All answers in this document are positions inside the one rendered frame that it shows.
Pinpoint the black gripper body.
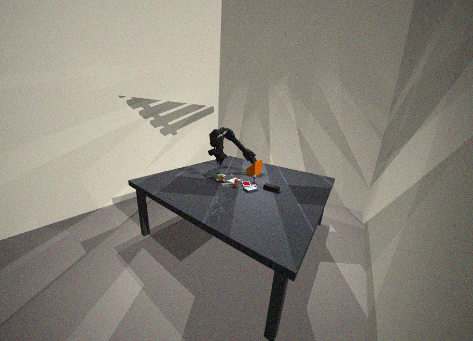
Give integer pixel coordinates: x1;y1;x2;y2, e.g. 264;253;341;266
215;145;227;159

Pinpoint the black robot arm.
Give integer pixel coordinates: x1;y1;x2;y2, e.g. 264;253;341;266
208;127;257;164

